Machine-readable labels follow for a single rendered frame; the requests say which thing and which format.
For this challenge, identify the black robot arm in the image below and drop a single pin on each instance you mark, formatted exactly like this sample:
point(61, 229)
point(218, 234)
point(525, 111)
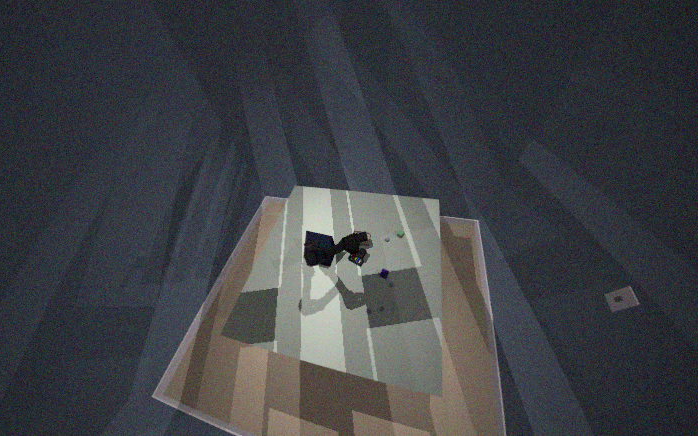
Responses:
point(351, 241)

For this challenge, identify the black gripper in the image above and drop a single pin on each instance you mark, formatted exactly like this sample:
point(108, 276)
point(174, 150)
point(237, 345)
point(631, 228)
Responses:
point(360, 254)

